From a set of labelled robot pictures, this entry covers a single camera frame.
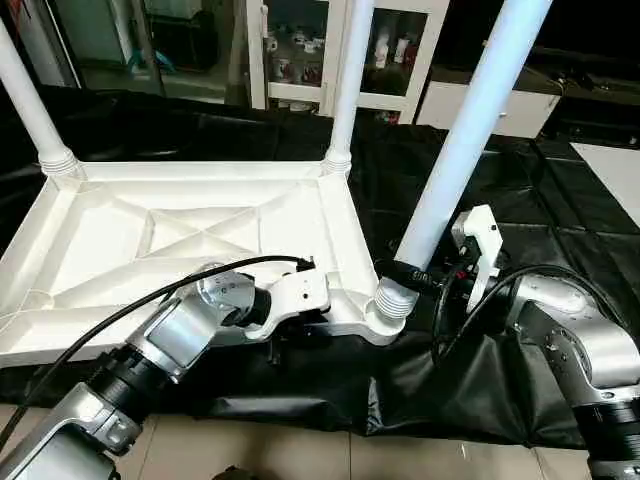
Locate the white plastic table leg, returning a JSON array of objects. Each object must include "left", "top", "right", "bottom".
[
  {"left": 374, "top": 0, "right": 554, "bottom": 322},
  {"left": 0, "top": 14, "right": 84, "bottom": 182},
  {"left": 321, "top": 0, "right": 378, "bottom": 177}
]

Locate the white plastic table top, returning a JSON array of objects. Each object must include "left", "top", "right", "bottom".
[{"left": 0, "top": 158, "right": 412, "bottom": 367}]

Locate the black mat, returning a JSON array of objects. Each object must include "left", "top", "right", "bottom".
[{"left": 0, "top": 85, "right": 640, "bottom": 453}]

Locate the white drawer unit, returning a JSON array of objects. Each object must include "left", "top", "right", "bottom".
[{"left": 414, "top": 80, "right": 562, "bottom": 140}]

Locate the white glass door cabinet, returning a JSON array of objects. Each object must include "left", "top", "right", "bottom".
[{"left": 244, "top": 0, "right": 452, "bottom": 124}]

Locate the clear plastic storage box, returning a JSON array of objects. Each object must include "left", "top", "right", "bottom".
[{"left": 150, "top": 8, "right": 227, "bottom": 73}]

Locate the grey metal pole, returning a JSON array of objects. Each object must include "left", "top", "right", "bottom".
[{"left": 108, "top": 0, "right": 151, "bottom": 77}]

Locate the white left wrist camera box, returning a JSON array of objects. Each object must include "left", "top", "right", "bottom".
[{"left": 244, "top": 267, "right": 334, "bottom": 344}]

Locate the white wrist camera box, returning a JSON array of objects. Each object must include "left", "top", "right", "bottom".
[
  {"left": 244, "top": 267, "right": 334, "bottom": 344},
  {"left": 449, "top": 204, "right": 504, "bottom": 314}
]

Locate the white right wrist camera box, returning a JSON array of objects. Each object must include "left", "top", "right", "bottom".
[{"left": 449, "top": 204, "right": 504, "bottom": 314}]

